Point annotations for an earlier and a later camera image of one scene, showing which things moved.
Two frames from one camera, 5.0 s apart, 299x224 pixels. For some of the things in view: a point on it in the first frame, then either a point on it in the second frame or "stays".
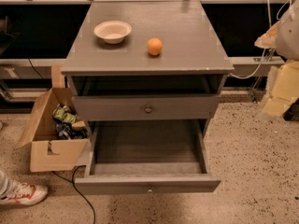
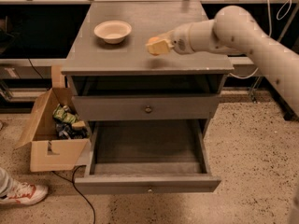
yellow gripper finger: x=268 y=40 -> x=179 y=38
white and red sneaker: x=25 y=194 stays
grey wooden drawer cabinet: x=147 y=79 stays
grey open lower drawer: x=148 y=157 stays
